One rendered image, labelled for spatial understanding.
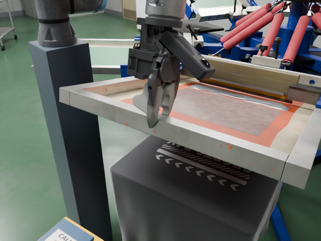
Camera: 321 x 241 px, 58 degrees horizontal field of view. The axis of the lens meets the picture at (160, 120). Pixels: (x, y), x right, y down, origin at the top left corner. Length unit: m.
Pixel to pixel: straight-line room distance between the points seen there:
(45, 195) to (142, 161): 1.47
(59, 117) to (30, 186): 1.21
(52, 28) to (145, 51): 0.70
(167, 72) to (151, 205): 0.44
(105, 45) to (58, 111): 0.96
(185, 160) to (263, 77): 0.41
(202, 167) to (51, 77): 0.68
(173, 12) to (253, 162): 0.30
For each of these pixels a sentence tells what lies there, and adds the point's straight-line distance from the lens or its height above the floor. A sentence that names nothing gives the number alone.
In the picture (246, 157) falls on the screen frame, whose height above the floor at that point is 1.21.
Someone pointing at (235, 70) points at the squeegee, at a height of 1.14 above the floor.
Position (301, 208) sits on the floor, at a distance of 2.30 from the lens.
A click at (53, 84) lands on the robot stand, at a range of 1.23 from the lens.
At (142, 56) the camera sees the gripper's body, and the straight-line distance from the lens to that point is 0.57.
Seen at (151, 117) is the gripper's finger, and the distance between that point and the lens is 0.58.
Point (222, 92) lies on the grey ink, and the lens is 1.07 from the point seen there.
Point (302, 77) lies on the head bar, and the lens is 1.31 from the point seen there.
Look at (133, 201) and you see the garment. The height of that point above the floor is 0.87.
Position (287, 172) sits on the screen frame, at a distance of 0.52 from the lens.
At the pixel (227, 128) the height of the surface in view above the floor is 1.15.
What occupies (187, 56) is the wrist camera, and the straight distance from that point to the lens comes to 0.54.
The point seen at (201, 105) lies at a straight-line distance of 0.87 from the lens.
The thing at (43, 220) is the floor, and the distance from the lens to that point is 2.15.
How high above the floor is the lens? 1.52
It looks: 30 degrees down
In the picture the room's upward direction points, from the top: straight up
